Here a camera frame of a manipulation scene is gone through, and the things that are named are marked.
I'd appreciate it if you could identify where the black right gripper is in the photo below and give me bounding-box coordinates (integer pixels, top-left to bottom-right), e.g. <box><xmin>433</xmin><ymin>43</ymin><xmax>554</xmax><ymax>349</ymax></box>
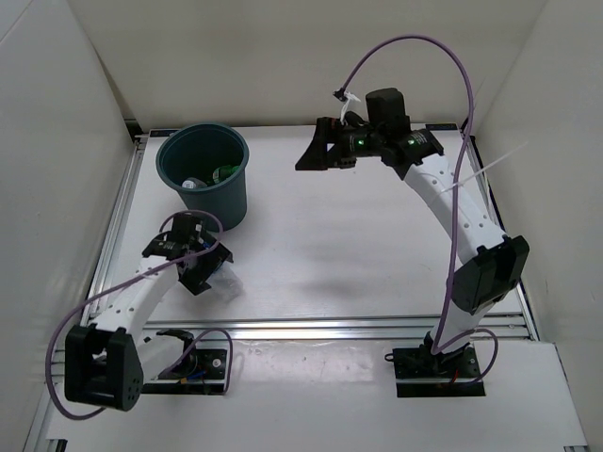
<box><xmin>295</xmin><ymin>119</ymin><xmax>384</xmax><ymax>172</ymax></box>

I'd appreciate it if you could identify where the blue label clear bottle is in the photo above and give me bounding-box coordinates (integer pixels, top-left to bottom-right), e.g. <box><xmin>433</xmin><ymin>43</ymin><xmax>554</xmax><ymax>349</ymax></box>
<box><xmin>206</xmin><ymin>263</ymin><xmax>244</xmax><ymax>303</ymax></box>

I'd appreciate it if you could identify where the white label clear bottle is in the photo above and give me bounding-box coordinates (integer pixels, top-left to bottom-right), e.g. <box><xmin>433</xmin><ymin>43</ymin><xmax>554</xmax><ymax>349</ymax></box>
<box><xmin>182</xmin><ymin>177</ymin><xmax>207</xmax><ymax>189</ymax></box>

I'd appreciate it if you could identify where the green plastic soda bottle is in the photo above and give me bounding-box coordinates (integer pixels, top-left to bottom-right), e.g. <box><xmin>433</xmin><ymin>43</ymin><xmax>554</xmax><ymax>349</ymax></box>
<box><xmin>211</xmin><ymin>165</ymin><xmax>239</xmax><ymax>185</ymax></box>

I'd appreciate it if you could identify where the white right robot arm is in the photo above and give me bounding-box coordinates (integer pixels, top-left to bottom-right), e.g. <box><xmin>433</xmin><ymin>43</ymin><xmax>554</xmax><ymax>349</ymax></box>
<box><xmin>295</xmin><ymin>88</ymin><xmax>530</xmax><ymax>377</ymax></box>

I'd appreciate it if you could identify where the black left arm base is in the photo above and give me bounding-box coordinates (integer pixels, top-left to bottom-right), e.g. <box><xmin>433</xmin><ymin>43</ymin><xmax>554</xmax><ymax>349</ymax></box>
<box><xmin>142</xmin><ymin>337</ymin><xmax>234</xmax><ymax>396</ymax></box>

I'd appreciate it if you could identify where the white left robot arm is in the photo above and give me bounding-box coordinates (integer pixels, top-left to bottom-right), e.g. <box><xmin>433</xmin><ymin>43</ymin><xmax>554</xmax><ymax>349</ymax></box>
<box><xmin>64</xmin><ymin>210</ymin><xmax>234</xmax><ymax>412</ymax></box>

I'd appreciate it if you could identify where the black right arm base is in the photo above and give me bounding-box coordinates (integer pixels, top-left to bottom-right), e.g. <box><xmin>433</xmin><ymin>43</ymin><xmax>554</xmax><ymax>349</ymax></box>
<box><xmin>384</xmin><ymin>345</ymin><xmax>486</xmax><ymax>398</ymax></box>

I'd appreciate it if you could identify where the dark teal plastic bin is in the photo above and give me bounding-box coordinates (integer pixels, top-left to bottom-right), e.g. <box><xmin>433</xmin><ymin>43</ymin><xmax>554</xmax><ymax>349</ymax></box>
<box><xmin>155</xmin><ymin>122</ymin><xmax>250</xmax><ymax>231</ymax></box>

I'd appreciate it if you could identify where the aluminium table frame rail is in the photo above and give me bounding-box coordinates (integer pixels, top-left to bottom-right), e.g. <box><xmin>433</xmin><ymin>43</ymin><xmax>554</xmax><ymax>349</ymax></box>
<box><xmin>51</xmin><ymin>317</ymin><xmax>538</xmax><ymax>341</ymax></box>

